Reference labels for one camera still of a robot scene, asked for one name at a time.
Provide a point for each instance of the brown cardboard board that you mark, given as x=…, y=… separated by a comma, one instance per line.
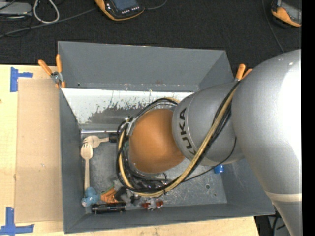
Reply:
x=37, y=151

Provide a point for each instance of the black cylinder on white bracket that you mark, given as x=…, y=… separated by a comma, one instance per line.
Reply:
x=113, y=138

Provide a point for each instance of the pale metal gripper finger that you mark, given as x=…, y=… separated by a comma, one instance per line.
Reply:
x=93, y=131

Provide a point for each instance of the small blue cylinder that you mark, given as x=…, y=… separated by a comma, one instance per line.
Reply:
x=218, y=169

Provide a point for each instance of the orange toy carrot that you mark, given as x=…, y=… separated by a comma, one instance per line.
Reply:
x=108, y=196

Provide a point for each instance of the red-brown lens sunglasses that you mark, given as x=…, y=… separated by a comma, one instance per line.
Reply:
x=146, y=205

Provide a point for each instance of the blue toy animal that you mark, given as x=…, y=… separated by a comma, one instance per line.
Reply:
x=90, y=196

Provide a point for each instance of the black flashlight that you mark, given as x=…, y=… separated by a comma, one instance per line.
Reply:
x=108, y=207

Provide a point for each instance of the grey metal bin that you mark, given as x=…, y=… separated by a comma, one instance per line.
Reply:
x=137, y=65

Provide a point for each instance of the black plastic piece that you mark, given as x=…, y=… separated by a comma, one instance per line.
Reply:
x=121, y=192

